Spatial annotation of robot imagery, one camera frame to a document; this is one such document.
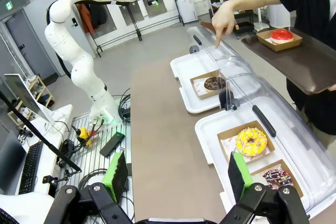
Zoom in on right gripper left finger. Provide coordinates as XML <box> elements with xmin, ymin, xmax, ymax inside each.
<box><xmin>50</xmin><ymin>151</ymin><xmax>137</xmax><ymax>224</ymax></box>

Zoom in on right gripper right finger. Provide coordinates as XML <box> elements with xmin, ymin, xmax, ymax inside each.
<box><xmin>220</xmin><ymin>152</ymin><xmax>310</xmax><ymax>224</ymax></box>

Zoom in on red glazed donut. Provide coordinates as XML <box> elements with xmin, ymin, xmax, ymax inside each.
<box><xmin>269</xmin><ymin>28</ymin><xmax>294</xmax><ymax>45</ymax></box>

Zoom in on dark brown serving tray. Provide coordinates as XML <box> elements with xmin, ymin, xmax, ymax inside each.
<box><xmin>240</xmin><ymin>26</ymin><xmax>336</xmax><ymax>95</ymax></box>

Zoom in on brown cardboard donut box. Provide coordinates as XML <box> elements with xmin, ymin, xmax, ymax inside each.
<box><xmin>249</xmin><ymin>159</ymin><xmax>305</xmax><ymax>198</ymax></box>
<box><xmin>190</xmin><ymin>70</ymin><xmax>228</xmax><ymax>101</ymax></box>
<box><xmin>256</xmin><ymin>28</ymin><xmax>303</xmax><ymax>52</ymax></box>
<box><xmin>217</xmin><ymin>120</ymin><xmax>276</xmax><ymax>164</ymax></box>

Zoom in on yellow sprinkled donut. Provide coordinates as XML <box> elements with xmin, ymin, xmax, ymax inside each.
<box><xmin>235</xmin><ymin>127</ymin><xmax>268</xmax><ymax>156</ymax></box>

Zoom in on chocolate donut with coloured sprinkles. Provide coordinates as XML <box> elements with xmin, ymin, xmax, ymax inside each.
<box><xmin>262</xmin><ymin>168</ymin><xmax>294</xmax><ymax>190</ymax></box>

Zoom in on chocolate donut with nuts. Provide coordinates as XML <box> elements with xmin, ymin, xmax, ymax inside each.
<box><xmin>204</xmin><ymin>76</ymin><xmax>226</xmax><ymax>93</ymax></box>

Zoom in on person's right hand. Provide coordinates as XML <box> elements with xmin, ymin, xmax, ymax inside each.
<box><xmin>211</xmin><ymin>0</ymin><xmax>237</xmax><ymax>49</ymax></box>

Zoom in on metal grate table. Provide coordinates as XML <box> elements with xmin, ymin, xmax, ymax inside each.
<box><xmin>56</xmin><ymin>113</ymin><xmax>134</xmax><ymax>224</ymax></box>

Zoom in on black rectangular device box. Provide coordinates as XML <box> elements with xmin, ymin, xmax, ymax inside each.
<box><xmin>99</xmin><ymin>132</ymin><xmax>126</xmax><ymax>157</ymax></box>

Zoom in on black metal coat rack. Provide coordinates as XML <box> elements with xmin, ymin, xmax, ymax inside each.
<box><xmin>91</xmin><ymin>0</ymin><xmax>144</xmax><ymax>58</ymax></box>

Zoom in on white plastic display tray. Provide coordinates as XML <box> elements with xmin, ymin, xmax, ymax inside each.
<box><xmin>194</xmin><ymin>110</ymin><xmax>336</xmax><ymax>221</ymax></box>
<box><xmin>170</xmin><ymin>52</ymin><xmax>260</xmax><ymax>114</ymax></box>

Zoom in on yellow emergency stop button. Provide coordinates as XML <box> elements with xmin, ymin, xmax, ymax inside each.
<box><xmin>76</xmin><ymin>126</ymin><xmax>92</xmax><ymax>147</ymax></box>

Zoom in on orange hanging jacket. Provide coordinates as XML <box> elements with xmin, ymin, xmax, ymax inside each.
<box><xmin>77</xmin><ymin>3</ymin><xmax>95</xmax><ymax>35</ymax></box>

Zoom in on clear dome tray lid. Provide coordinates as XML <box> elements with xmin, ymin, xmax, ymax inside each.
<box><xmin>186</xmin><ymin>26</ymin><xmax>260</xmax><ymax>96</ymax></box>
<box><xmin>227</xmin><ymin>73</ymin><xmax>336</xmax><ymax>209</ymax></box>

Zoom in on black rolling cart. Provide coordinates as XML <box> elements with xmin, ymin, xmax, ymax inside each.
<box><xmin>233</xmin><ymin>22</ymin><xmax>255</xmax><ymax>40</ymax></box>

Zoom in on black keyboard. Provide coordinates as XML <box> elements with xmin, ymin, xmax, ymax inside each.
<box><xmin>18</xmin><ymin>141</ymin><xmax>44</xmax><ymax>195</ymax></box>

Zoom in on black slanted pole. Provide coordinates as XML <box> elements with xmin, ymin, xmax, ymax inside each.
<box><xmin>0</xmin><ymin>91</ymin><xmax>82</xmax><ymax>172</ymax></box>

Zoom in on dark computer monitor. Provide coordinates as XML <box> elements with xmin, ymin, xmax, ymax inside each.
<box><xmin>0</xmin><ymin>129</ymin><xmax>27</xmax><ymax>196</ymax></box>

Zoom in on wooden shelf rack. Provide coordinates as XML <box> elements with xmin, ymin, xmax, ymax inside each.
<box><xmin>7</xmin><ymin>76</ymin><xmax>56</xmax><ymax>126</ymax></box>

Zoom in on silver computer monitor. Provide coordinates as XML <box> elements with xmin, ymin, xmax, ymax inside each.
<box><xmin>4</xmin><ymin>73</ymin><xmax>56</xmax><ymax>126</ymax></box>

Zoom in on grey door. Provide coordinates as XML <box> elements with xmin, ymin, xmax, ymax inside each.
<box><xmin>5</xmin><ymin>11</ymin><xmax>60</xmax><ymax>78</ymax></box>

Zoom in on black coiled cables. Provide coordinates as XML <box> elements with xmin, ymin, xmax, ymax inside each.
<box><xmin>118</xmin><ymin>89</ymin><xmax>131</xmax><ymax>124</ymax></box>

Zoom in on black lid hinge bracket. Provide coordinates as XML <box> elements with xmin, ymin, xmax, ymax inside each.
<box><xmin>218</xmin><ymin>87</ymin><xmax>239</xmax><ymax>111</ymax></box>

